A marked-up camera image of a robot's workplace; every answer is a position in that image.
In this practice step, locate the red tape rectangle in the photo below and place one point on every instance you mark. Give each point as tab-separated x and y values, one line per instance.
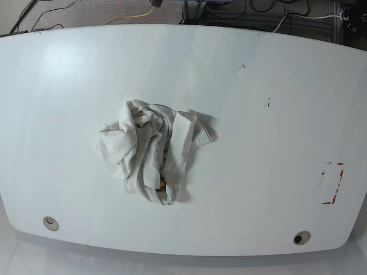
330	181

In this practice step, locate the left table grommet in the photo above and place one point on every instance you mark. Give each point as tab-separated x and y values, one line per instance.
50	223

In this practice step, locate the table grommet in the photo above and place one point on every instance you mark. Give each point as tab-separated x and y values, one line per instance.
301	238
50	223

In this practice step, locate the right table grommet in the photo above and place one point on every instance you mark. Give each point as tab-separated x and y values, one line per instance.
301	238

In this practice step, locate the white t-shirt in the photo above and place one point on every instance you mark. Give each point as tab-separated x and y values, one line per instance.
148	148

